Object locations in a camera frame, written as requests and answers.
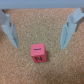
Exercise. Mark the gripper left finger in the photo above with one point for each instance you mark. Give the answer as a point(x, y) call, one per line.
point(10, 30)

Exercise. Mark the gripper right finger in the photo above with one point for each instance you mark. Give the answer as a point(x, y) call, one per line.
point(69, 30)

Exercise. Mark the pink block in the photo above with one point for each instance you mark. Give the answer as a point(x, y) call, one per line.
point(39, 52)

